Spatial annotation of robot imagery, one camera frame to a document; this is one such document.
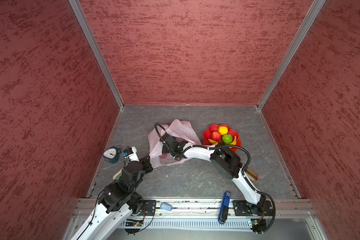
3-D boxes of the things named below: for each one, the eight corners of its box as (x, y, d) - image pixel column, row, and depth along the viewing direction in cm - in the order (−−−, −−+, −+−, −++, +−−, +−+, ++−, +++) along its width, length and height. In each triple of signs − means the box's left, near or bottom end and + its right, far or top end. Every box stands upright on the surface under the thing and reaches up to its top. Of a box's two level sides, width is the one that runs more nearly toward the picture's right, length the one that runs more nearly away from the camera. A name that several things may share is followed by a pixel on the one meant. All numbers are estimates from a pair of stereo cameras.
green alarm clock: (103, 164, 90) (100, 161, 86) (109, 148, 97) (106, 145, 93) (117, 164, 90) (114, 161, 86) (122, 149, 97) (119, 145, 93)
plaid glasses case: (242, 173, 88) (244, 171, 85) (245, 169, 90) (247, 167, 87) (253, 182, 85) (256, 181, 82) (256, 178, 86) (259, 176, 84)
